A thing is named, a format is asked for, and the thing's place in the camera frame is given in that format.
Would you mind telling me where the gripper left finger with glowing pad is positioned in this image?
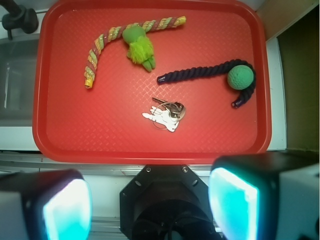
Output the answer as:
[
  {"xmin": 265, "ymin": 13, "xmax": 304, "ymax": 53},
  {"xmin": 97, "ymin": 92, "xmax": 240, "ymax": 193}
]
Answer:
[{"xmin": 0, "ymin": 169, "xmax": 93, "ymax": 240}]

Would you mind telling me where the grey plastic bin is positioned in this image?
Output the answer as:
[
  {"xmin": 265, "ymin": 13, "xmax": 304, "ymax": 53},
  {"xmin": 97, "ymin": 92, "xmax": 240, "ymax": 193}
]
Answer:
[{"xmin": 0, "ymin": 38, "xmax": 39, "ymax": 127}]

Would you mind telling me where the black octagonal mount base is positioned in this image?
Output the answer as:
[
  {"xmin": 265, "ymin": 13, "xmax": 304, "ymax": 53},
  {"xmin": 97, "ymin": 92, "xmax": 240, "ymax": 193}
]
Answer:
[{"xmin": 119, "ymin": 165, "xmax": 222, "ymax": 240}]

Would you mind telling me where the red plastic tray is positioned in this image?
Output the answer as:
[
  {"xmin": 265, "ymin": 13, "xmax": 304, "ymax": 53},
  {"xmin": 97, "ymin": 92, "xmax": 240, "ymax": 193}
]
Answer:
[{"xmin": 32, "ymin": 0, "xmax": 272, "ymax": 165}]

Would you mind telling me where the dark navy rope toy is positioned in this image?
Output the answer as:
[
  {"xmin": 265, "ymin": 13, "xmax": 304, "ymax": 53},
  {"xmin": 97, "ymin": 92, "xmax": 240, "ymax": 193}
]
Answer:
[{"xmin": 156, "ymin": 59, "xmax": 257, "ymax": 109}]

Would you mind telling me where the white skeleton hand keychain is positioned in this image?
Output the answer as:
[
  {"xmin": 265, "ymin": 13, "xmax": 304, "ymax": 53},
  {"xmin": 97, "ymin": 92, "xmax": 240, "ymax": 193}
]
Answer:
[{"xmin": 142, "ymin": 106, "xmax": 179, "ymax": 133}]

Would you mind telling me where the green rubber ball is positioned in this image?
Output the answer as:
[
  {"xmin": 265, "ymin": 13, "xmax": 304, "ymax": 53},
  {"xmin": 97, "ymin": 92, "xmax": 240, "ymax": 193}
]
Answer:
[{"xmin": 227, "ymin": 65, "xmax": 254, "ymax": 90}]

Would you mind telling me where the black clamp knob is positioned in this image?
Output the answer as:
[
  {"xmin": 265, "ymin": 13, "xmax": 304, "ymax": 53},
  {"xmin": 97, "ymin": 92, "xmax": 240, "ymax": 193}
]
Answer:
[{"xmin": 0, "ymin": 0, "xmax": 39, "ymax": 41}]

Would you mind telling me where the silver key bunch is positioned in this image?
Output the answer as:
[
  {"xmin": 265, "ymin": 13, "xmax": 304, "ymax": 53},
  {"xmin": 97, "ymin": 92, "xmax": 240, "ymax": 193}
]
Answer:
[{"xmin": 151, "ymin": 97, "xmax": 187, "ymax": 122}]

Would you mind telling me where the green fuzzy animal toy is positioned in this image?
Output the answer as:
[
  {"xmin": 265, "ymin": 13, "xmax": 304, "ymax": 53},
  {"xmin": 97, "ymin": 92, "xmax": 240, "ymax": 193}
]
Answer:
[{"xmin": 122, "ymin": 25, "xmax": 156, "ymax": 73}]

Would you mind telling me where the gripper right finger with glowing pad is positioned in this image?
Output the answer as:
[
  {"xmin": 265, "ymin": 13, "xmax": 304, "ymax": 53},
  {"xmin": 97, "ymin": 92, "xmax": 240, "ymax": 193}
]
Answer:
[{"xmin": 208, "ymin": 151, "xmax": 320, "ymax": 240}]

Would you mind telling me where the multicolour twisted rope toy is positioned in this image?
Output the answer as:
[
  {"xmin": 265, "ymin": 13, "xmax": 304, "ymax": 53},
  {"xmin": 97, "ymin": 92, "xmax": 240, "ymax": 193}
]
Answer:
[{"xmin": 83, "ymin": 16, "xmax": 187, "ymax": 89}]

